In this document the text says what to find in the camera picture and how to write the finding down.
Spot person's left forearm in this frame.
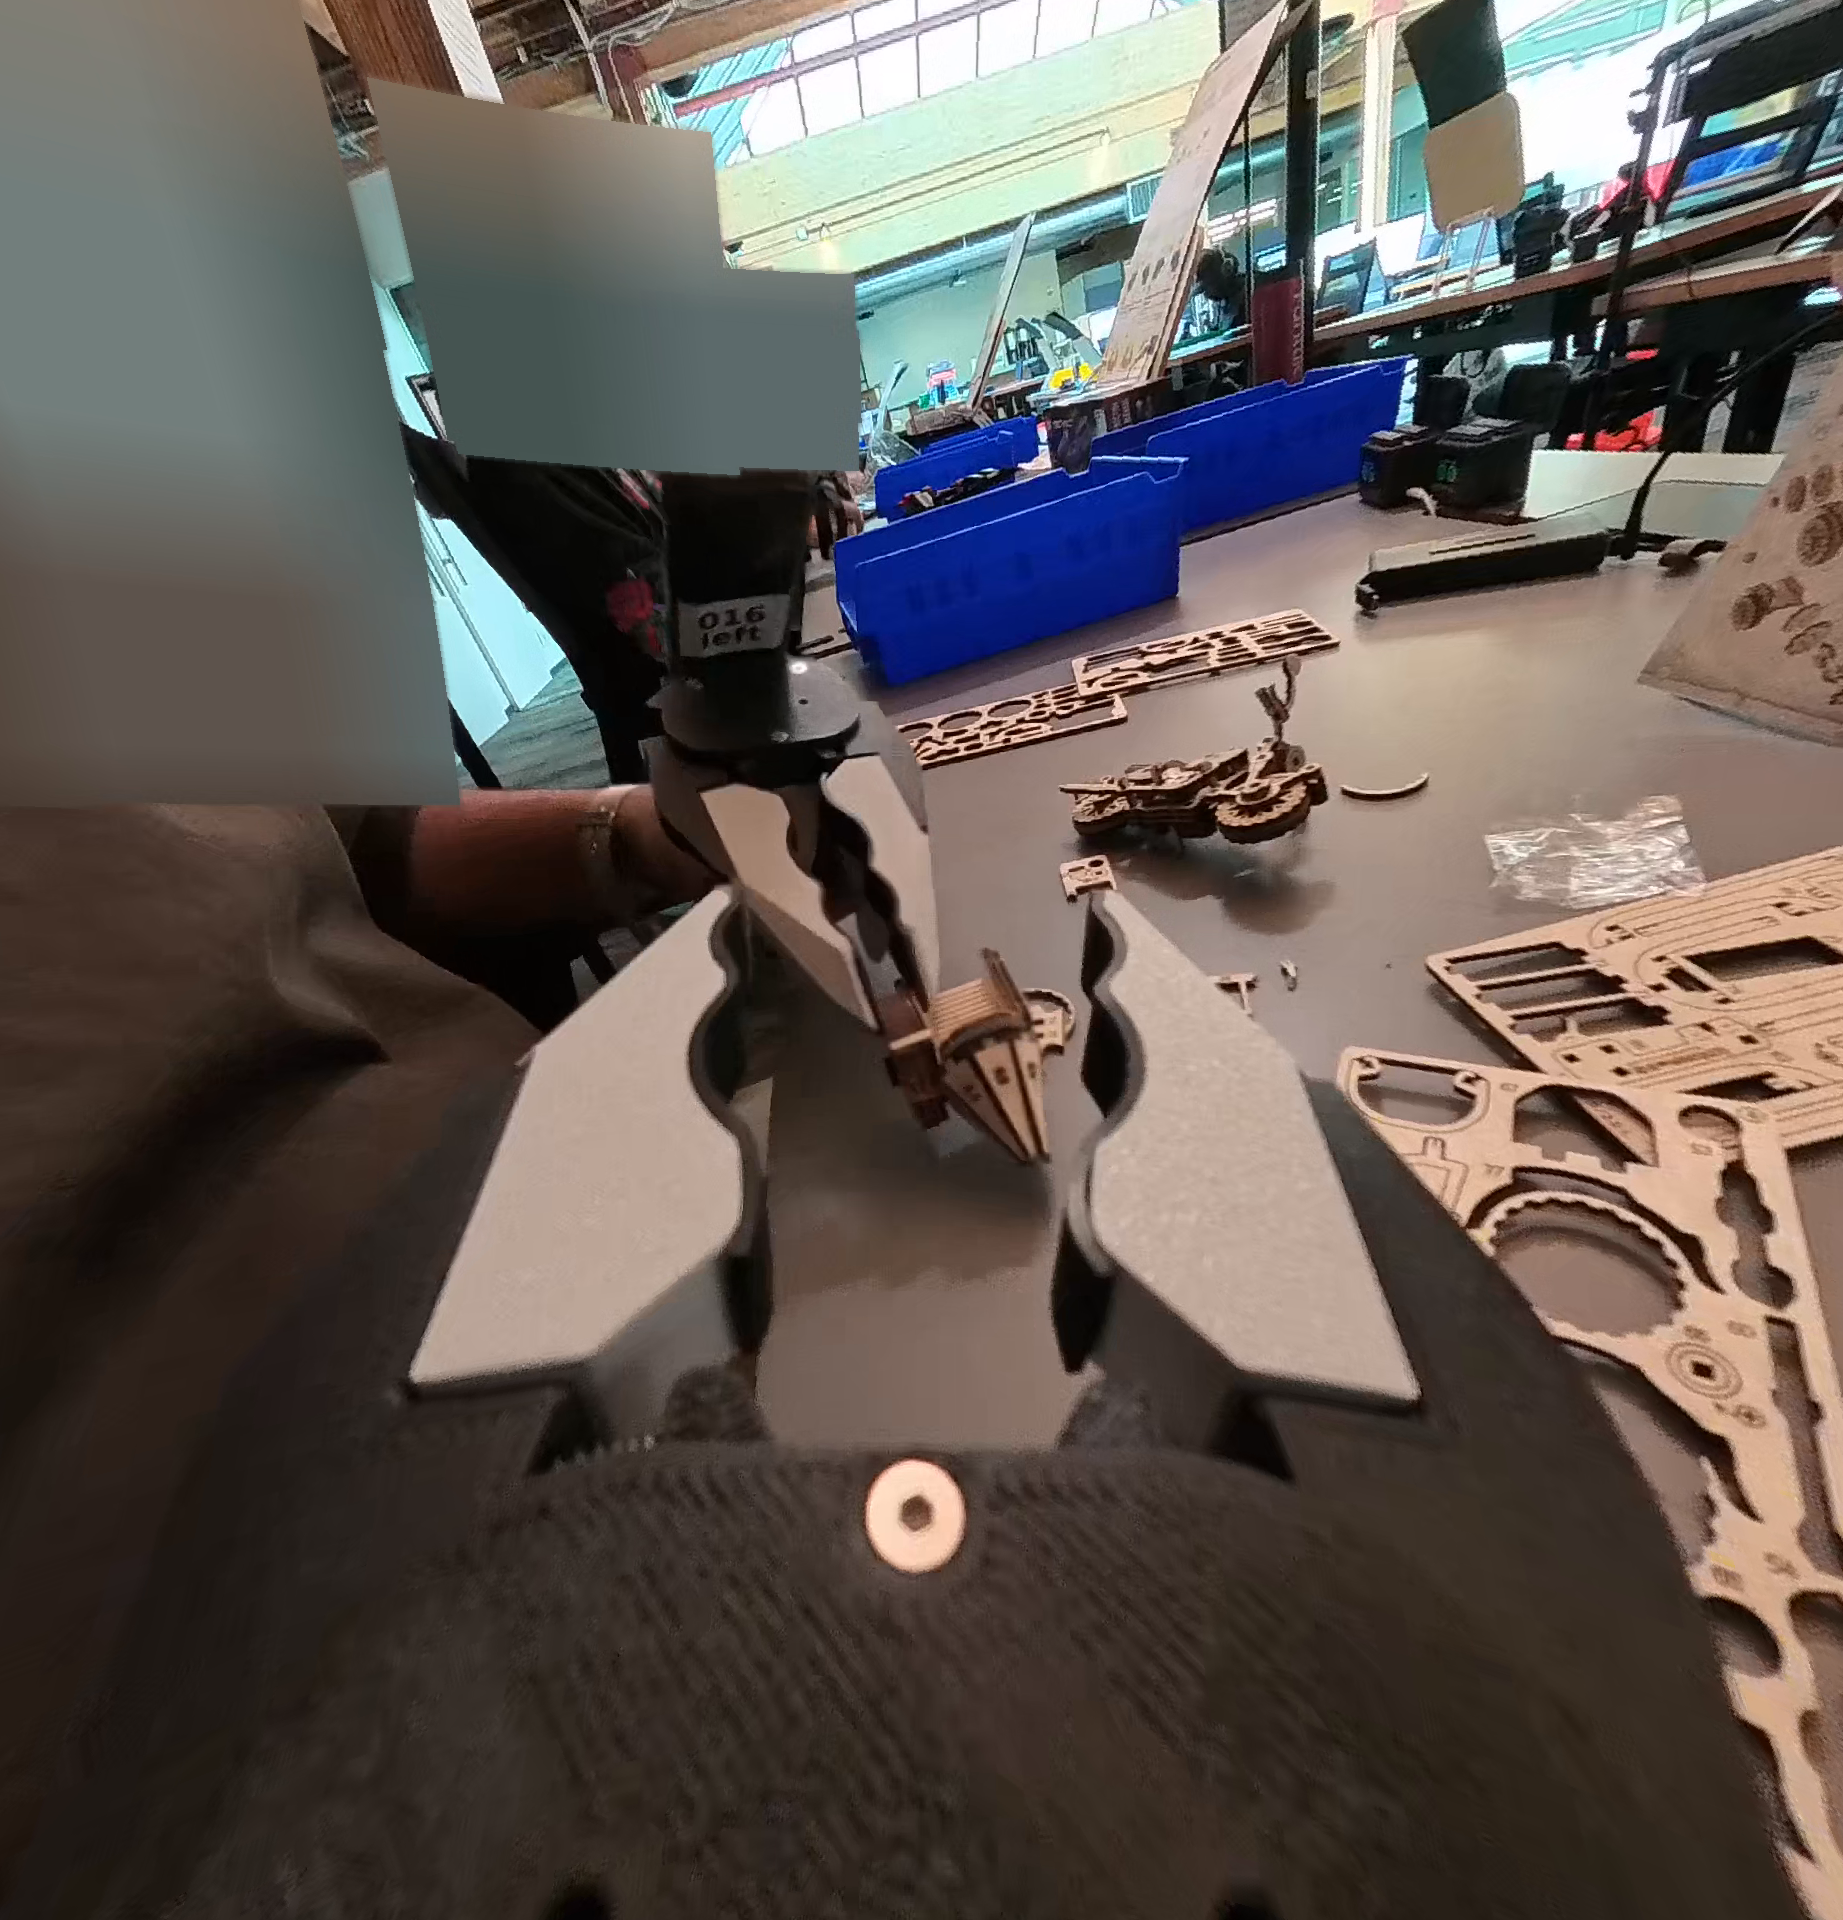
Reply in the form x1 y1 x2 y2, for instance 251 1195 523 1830
357 780 713 941

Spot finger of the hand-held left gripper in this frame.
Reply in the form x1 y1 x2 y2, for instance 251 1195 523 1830
827 754 941 1005
693 776 895 1041

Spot leaning wooden board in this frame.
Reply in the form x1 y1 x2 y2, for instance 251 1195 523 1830
1097 0 1295 380

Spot black stand pole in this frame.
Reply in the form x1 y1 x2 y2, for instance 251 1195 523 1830
1277 0 1325 385

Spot person's brown shirt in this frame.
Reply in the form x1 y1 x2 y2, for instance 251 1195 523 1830
0 803 623 1920

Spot paper instruction booklet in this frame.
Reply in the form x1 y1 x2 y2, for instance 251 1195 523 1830
1637 343 1843 756

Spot blue plastic bin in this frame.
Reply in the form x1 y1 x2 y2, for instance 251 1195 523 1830
831 455 1189 692
869 414 1045 521
1097 357 1415 547

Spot black battery charger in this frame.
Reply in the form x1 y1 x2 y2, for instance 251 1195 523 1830
1437 417 1541 505
1359 425 1447 516

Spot clear plastic bag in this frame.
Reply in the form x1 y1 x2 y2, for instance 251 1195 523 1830
1483 793 1709 914

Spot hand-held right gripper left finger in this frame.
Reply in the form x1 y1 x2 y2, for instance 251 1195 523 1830
407 885 783 1447

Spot wooden cart body assembly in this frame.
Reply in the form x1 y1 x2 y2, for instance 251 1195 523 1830
927 949 1085 1172

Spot wooden motorcycle model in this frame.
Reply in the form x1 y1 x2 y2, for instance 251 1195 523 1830
1059 653 1331 855

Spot cream and black hanging panel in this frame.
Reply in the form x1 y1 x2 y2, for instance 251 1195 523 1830
1397 0 1525 231

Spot wooden sheet with rectangular cutouts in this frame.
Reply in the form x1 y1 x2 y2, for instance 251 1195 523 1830
1425 837 1843 1154

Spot black power strip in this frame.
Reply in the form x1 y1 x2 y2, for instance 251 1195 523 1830
1353 524 1619 614

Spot wooden sheet with gear cutout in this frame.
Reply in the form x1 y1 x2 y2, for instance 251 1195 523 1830
1335 1046 1843 1920

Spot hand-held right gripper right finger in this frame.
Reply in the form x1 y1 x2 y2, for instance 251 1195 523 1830
1049 892 1425 1452

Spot grey desk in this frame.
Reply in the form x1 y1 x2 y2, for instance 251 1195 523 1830
755 451 1843 1920

